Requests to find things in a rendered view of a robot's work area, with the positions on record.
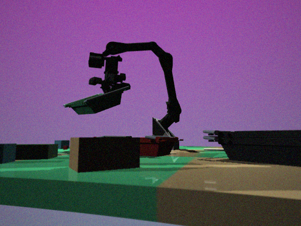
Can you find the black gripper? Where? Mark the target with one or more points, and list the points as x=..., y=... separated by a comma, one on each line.
x=108, y=86

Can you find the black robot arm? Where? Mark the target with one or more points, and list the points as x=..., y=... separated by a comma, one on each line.
x=97, y=60

